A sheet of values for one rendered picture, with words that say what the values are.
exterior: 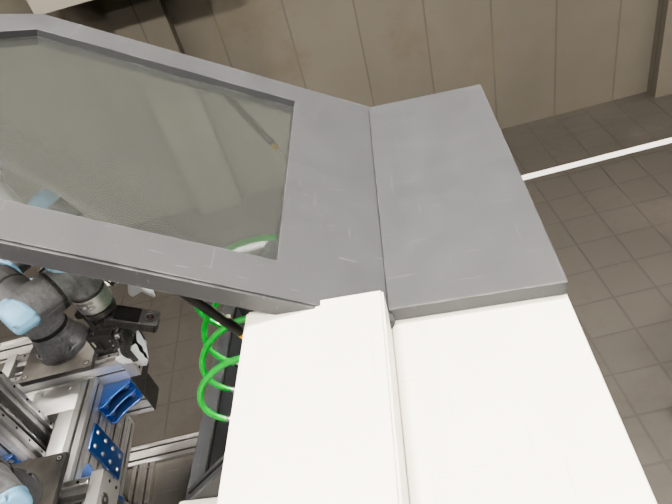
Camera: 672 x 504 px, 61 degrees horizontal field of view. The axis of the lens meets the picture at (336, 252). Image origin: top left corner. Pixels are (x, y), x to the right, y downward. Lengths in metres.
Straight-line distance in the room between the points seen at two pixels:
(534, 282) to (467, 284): 0.10
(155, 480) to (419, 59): 2.78
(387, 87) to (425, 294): 3.00
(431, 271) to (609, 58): 3.47
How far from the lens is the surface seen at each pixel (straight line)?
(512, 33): 3.97
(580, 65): 4.26
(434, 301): 0.93
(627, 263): 3.18
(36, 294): 1.25
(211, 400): 1.66
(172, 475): 2.53
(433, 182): 1.17
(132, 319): 1.33
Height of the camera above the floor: 2.17
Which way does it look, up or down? 40 degrees down
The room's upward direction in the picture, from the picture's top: 17 degrees counter-clockwise
